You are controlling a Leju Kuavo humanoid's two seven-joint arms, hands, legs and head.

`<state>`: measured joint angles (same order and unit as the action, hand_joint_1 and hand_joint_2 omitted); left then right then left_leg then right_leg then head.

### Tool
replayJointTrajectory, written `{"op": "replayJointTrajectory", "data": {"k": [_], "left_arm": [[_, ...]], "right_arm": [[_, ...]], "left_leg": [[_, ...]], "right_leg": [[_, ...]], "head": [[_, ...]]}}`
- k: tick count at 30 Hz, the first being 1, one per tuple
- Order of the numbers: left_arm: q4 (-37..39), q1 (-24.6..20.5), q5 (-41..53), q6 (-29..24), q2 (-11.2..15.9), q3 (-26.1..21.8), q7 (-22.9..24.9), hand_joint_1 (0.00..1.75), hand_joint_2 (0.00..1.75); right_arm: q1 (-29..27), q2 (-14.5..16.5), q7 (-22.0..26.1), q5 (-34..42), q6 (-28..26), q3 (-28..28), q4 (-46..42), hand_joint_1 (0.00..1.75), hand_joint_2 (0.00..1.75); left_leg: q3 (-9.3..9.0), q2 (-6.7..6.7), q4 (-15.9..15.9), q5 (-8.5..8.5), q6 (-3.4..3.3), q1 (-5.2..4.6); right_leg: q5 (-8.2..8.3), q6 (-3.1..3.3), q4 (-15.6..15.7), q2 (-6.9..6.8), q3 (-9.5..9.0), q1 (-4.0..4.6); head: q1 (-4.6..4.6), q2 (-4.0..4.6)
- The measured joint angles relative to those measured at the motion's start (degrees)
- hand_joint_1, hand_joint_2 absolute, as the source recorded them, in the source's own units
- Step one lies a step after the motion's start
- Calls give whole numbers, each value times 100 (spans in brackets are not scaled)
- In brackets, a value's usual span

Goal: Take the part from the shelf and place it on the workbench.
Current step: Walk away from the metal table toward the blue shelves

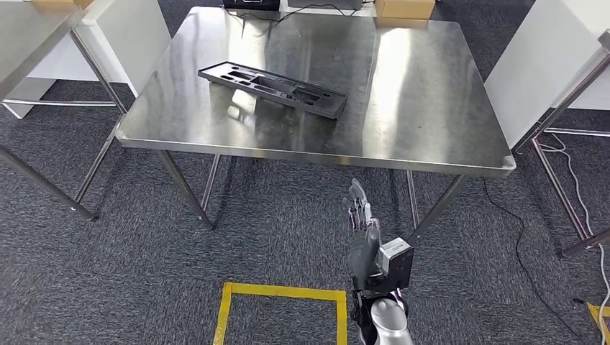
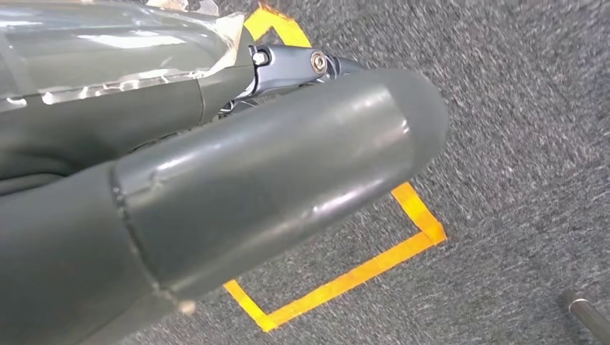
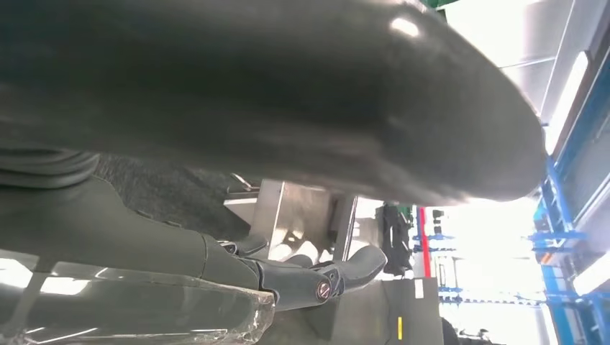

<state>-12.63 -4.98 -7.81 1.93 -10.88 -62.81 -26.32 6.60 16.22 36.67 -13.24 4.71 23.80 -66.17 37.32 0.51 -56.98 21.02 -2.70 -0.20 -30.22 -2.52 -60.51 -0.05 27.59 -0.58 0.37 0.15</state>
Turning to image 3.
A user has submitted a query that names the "steel workbench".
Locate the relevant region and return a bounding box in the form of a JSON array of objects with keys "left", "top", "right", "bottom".
[{"left": 222, "top": 173, "right": 359, "bottom": 264}]

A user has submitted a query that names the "red barrier belt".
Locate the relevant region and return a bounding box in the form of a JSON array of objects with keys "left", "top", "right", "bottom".
[{"left": 418, "top": 206, "right": 433, "bottom": 280}]

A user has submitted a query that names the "grey laptop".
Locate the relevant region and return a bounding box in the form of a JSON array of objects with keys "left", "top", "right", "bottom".
[{"left": 304, "top": 277, "right": 445, "bottom": 345}]

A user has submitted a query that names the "clear plastic film wrap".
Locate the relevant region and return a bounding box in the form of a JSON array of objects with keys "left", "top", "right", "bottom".
[{"left": 0, "top": 249, "right": 276, "bottom": 345}]

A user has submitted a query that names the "blue steel frame structure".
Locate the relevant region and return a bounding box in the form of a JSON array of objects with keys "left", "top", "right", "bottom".
[{"left": 526, "top": 45, "right": 610, "bottom": 345}]

